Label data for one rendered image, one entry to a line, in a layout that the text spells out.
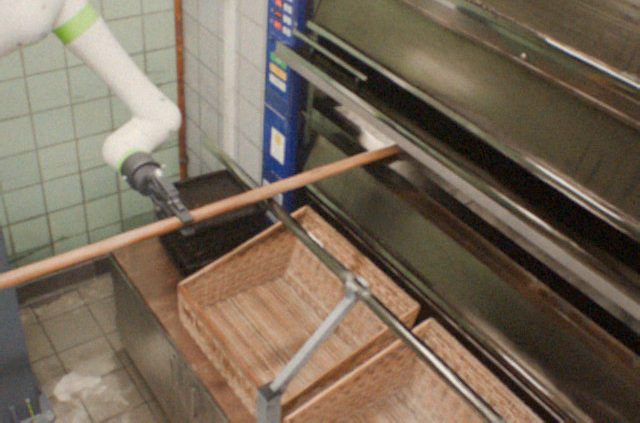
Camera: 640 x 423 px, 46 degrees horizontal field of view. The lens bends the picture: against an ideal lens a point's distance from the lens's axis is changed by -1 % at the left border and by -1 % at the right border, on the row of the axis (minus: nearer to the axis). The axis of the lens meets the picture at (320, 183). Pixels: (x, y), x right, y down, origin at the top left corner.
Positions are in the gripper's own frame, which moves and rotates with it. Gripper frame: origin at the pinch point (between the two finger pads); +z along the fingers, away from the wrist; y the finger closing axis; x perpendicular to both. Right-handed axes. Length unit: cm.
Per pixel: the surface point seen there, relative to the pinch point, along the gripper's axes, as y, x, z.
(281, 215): 2.0, -22.8, 7.9
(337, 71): -21, -53, -14
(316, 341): 13.6, -13.2, 38.3
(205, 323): 47.2, -10.1, -8.9
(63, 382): 119, 18, -72
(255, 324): 60, -29, -12
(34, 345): 119, 21, -96
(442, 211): 2, -60, 27
